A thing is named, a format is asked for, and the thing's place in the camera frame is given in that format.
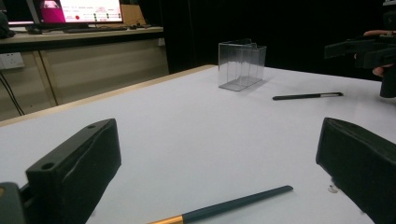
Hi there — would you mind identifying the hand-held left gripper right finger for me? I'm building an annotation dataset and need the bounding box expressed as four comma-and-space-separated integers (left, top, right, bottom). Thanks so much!
316, 117, 396, 224

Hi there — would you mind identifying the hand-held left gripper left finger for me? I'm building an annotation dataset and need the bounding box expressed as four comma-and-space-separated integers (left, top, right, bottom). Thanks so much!
19, 118, 122, 224

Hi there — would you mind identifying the thin black makeup brush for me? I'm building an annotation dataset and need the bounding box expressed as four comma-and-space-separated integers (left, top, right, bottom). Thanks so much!
272, 91, 345, 101

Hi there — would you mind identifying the clear plastic divided holder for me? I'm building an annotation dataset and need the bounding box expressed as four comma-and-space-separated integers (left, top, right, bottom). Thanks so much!
218, 38, 268, 92

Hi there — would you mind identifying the black curtain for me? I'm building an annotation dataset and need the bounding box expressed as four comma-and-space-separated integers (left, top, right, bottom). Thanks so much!
138, 0, 396, 82

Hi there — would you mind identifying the beige wooden desk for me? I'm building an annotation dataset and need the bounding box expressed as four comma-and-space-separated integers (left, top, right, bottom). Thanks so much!
0, 25, 171, 123

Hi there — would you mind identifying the white table board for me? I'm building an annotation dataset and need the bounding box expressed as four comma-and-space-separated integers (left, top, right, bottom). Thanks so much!
0, 64, 396, 224

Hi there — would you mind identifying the black keyboard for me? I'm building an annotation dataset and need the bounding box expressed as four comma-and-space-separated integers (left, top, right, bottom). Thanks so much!
63, 25, 129, 35

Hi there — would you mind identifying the dark round object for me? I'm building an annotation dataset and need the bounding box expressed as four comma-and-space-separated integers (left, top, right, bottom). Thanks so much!
0, 11, 16, 40

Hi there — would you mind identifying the computer monitor lit screen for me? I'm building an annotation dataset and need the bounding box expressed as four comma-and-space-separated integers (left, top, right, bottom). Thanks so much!
32, 0, 124, 26

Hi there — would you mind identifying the brown cardboard box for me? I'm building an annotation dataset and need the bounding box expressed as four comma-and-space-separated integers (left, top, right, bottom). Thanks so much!
120, 4, 148, 27

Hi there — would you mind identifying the dark computer monitor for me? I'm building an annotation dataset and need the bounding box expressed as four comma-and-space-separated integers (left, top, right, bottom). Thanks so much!
0, 0, 35, 26

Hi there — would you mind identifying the black hanging cable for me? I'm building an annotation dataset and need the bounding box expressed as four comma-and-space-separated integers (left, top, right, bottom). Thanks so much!
0, 73, 26, 117
0, 79, 18, 108

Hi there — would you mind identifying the white wall socket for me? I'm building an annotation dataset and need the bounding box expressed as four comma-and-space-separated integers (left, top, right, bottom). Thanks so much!
0, 51, 25, 70

